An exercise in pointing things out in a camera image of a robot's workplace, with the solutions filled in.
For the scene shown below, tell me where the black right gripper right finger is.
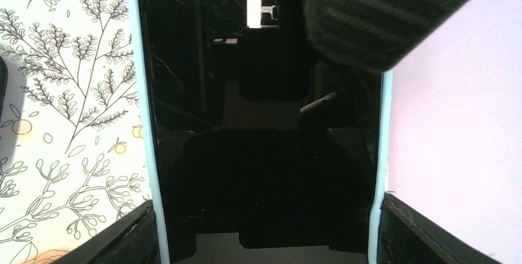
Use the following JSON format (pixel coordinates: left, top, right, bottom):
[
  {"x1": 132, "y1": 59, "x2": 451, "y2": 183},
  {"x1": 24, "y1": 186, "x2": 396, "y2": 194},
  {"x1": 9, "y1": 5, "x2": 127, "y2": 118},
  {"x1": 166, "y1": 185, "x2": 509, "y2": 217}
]
[{"x1": 376, "y1": 193, "x2": 499, "y2": 264}]

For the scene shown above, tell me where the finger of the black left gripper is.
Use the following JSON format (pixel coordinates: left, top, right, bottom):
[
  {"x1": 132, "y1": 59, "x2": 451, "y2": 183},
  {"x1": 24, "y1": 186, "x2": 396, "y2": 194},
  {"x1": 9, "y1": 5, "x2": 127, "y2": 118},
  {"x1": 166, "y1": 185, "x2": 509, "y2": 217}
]
[{"x1": 303, "y1": 0, "x2": 469, "y2": 73}]

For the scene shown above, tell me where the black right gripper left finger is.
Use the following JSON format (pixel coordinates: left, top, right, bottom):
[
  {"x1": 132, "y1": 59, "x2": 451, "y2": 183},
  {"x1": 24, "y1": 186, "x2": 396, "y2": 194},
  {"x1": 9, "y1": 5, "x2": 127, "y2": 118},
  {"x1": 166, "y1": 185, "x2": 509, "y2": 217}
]
[{"x1": 55, "y1": 200, "x2": 159, "y2": 264}]

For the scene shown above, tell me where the light blue phone case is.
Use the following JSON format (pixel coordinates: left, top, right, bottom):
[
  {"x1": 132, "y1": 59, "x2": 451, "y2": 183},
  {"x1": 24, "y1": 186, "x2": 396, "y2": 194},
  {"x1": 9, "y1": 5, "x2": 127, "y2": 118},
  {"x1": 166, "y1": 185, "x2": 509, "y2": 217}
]
[{"x1": 127, "y1": 0, "x2": 394, "y2": 264}]

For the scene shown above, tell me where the floral patterned table mat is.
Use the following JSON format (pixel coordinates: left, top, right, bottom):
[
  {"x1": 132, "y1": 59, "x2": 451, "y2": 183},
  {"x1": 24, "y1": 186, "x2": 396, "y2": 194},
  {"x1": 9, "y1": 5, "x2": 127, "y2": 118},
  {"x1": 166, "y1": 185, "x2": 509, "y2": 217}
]
[{"x1": 1, "y1": 0, "x2": 150, "y2": 263}]

